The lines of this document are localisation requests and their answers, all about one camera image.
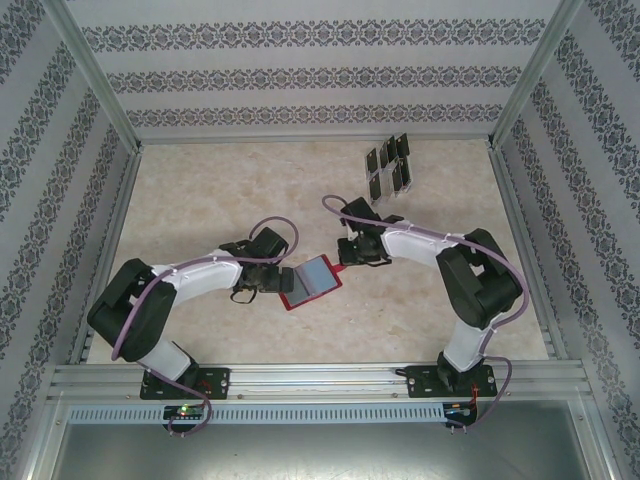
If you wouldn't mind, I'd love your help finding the red card holder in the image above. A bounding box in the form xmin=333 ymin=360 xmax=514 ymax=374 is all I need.
xmin=279 ymin=253 xmax=346 ymax=312

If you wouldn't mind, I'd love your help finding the clear acrylic card stand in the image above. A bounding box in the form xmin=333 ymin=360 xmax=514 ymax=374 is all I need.
xmin=364 ymin=131 xmax=416 ymax=208

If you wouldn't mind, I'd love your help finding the small controller circuit board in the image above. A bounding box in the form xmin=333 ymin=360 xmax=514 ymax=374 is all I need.
xmin=163 ymin=404 xmax=207 ymax=421
xmin=443 ymin=401 xmax=479 ymax=419

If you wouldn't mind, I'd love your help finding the grey sheet metal panel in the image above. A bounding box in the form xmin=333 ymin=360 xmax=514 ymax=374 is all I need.
xmin=29 ymin=422 xmax=616 ymax=480

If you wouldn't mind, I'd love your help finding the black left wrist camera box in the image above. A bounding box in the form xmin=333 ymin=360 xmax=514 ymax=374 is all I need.
xmin=249 ymin=227 xmax=290 ymax=259

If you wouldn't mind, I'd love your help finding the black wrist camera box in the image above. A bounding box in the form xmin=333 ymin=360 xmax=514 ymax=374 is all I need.
xmin=249 ymin=227 xmax=290 ymax=259
xmin=342 ymin=196 xmax=384 ymax=231

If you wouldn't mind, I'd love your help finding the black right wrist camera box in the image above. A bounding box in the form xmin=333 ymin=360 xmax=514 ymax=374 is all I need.
xmin=342 ymin=196 xmax=384 ymax=231

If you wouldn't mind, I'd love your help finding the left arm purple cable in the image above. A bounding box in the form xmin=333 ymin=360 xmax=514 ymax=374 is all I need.
xmin=109 ymin=215 xmax=301 ymax=439

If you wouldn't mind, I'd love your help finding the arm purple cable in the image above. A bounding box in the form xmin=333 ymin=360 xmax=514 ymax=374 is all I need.
xmin=109 ymin=215 xmax=301 ymax=439
xmin=321 ymin=193 xmax=530 ymax=434

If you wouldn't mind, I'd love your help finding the long aluminium base rail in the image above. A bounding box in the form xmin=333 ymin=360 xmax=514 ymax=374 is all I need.
xmin=48 ymin=362 xmax=587 ymax=403

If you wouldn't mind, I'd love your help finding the thin aluminium wall rail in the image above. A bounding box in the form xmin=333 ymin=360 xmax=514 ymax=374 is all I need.
xmin=137 ymin=133 xmax=496 ymax=147

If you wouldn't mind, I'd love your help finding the perforated grey cable tray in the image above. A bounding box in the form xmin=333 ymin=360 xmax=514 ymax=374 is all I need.
xmin=66 ymin=403 xmax=447 ymax=426

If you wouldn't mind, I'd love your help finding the aluminium side rail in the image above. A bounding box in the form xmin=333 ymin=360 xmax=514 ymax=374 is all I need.
xmin=67 ymin=147 xmax=146 ymax=365
xmin=487 ymin=142 xmax=570 ymax=361

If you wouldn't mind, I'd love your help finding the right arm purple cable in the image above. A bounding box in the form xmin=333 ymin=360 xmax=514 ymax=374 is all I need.
xmin=321 ymin=193 xmax=530 ymax=434

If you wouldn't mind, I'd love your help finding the aluminium frame post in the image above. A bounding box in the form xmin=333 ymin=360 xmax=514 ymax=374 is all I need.
xmin=485 ymin=0 xmax=585 ymax=151
xmin=44 ymin=0 xmax=144 ymax=154

